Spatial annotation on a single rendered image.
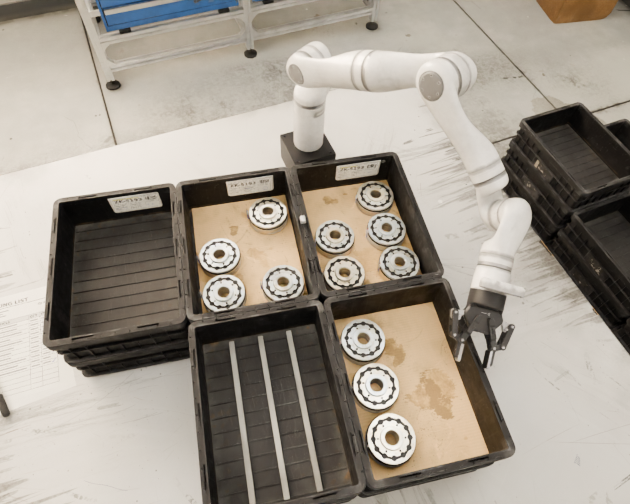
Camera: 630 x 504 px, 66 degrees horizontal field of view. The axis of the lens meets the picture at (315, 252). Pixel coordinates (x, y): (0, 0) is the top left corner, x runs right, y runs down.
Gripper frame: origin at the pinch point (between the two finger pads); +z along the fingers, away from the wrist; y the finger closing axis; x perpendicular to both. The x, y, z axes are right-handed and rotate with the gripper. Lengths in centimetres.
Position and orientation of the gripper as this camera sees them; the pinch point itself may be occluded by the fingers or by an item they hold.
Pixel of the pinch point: (472, 357)
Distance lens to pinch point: 108.8
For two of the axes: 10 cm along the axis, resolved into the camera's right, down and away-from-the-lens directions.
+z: -2.6, 9.6, -0.8
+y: -9.7, -2.6, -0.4
